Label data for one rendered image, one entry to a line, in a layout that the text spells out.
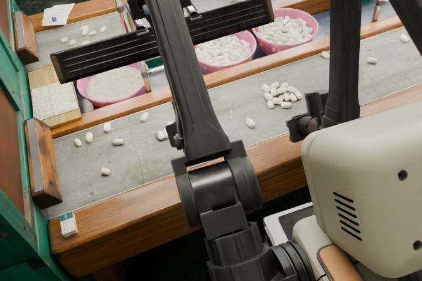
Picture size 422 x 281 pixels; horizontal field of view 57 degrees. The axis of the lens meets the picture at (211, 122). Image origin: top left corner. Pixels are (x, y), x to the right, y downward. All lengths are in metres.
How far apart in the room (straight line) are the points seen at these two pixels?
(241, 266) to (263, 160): 0.69
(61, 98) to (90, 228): 0.54
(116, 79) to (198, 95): 1.01
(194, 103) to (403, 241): 0.29
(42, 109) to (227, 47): 0.74
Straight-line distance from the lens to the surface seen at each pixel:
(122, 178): 1.20
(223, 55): 1.54
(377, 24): 1.74
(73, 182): 1.24
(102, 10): 1.90
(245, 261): 0.49
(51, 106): 1.44
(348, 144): 0.42
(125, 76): 1.53
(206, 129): 0.52
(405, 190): 0.42
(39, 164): 1.16
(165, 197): 1.10
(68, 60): 1.06
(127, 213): 1.10
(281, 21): 1.76
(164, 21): 0.58
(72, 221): 1.11
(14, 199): 1.03
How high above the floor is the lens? 1.69
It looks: 47 degrees down
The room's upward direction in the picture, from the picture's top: 5 degrees counter-clockwise
